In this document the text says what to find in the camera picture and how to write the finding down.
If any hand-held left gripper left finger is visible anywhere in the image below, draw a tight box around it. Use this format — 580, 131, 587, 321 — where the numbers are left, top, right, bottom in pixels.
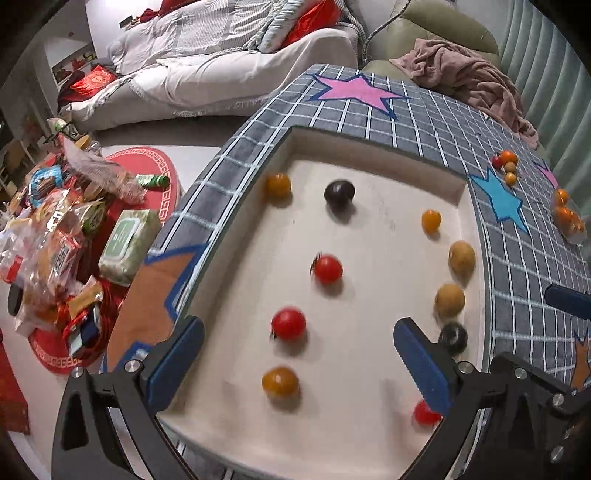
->
52, 315, 206, 480

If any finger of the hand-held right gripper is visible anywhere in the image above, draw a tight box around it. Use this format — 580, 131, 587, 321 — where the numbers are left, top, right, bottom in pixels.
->
549, 388, 591, 467
544, 284, 591, 320

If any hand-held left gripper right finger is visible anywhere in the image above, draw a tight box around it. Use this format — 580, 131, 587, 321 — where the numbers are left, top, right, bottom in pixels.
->
393, 318, 552, 480

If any white shallow tray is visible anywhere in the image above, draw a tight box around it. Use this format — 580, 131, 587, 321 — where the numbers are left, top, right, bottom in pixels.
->
154, 127, 488, 462

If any green wet wipes pack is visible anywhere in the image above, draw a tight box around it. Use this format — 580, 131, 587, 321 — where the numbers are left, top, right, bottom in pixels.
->
98, 209, 162, 287

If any red round floor mat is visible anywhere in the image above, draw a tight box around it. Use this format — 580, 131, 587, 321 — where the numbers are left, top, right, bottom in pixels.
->
28, 318, 109, 377
104, 145, 188, 227

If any red rug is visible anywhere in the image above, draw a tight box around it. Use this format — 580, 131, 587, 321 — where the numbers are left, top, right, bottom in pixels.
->
0, 332, 31, 435

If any pile of snack packets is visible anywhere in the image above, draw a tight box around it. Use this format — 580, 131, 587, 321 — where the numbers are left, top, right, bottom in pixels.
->
0, 134, 153, 365

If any pale green curtain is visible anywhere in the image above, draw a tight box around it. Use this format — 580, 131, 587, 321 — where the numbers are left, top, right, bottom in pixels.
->
489, 0, 591, 204

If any pink blanket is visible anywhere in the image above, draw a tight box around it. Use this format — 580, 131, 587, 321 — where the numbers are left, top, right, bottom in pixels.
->
389, 38, 540, 148

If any red patterned cushion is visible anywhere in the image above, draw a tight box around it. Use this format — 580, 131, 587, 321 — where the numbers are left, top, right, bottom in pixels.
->
69, 65, 118, 95

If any white covered sofa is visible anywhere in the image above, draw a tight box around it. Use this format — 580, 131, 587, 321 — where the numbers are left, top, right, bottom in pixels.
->
60, 0, 365, 134

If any green armchair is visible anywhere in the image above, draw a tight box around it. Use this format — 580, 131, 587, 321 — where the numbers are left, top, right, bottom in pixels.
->
358, 0, 502, 75

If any grey striped pillow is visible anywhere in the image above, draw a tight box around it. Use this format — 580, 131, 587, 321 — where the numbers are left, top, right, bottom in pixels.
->
256, 0, 324, 54

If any plain red cushion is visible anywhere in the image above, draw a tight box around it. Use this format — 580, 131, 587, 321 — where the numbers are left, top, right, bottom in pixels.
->
279, 0, 347, 47

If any grey braided cable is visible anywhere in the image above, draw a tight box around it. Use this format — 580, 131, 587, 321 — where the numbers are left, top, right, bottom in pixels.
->
362, 0, 414, 61

